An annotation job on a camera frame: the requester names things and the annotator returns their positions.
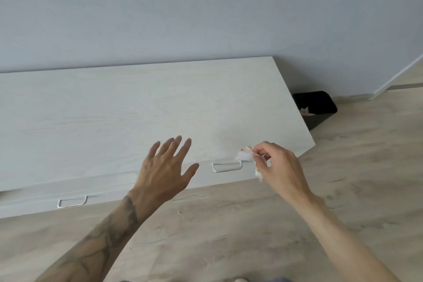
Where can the low white wooden cabinet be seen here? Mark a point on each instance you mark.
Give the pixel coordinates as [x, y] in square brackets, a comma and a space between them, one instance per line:
[132, 110]

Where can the white door frame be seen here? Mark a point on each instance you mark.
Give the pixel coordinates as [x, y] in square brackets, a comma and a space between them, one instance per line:
[396, 78]

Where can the person's left hand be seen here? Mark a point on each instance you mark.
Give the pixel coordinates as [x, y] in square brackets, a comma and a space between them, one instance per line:
[162, 179]

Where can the person's right hand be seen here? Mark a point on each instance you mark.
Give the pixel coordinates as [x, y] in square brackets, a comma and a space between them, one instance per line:
[284, 172]

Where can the grey door threshold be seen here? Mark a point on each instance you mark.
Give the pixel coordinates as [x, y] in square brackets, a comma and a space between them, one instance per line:
[404, 86]

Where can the person's left forearm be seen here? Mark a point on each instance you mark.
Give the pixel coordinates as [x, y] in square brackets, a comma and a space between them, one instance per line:
[96, 248]

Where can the white perforated clog shoe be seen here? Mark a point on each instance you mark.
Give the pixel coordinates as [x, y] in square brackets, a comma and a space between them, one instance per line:
[241, 280]

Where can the person's right forearm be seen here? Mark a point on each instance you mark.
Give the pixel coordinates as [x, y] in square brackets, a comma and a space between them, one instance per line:
[347, 242]

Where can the black trash bin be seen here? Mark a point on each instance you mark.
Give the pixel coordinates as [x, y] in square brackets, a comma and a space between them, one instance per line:
[322, 103]

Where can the white stained wipe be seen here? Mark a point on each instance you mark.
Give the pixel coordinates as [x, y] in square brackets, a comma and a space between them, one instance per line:
[244, 156]

